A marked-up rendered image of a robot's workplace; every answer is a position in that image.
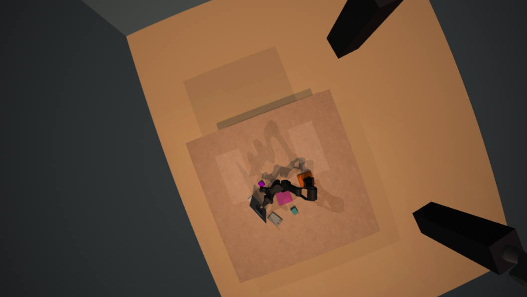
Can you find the flat magenta square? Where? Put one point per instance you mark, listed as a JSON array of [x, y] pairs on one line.
[[283, 197]]

